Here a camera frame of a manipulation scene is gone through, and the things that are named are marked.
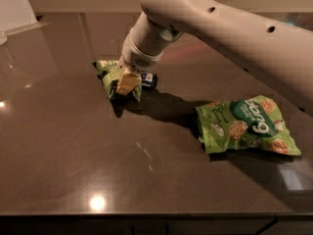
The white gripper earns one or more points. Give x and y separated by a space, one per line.
136 60

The green jalapeno chip bag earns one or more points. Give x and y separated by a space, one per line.
108 72

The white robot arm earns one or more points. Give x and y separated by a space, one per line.
279 54

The green coconut rice crisps bag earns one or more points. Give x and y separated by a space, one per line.
244 124

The small blue snack packet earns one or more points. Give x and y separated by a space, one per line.
149 80

